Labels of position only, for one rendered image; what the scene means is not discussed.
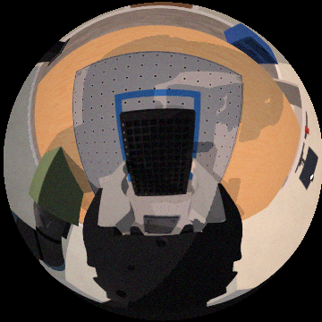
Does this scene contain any blue tape outline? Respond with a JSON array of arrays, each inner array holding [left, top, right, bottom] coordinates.
[[114, 89, 200, 160]]

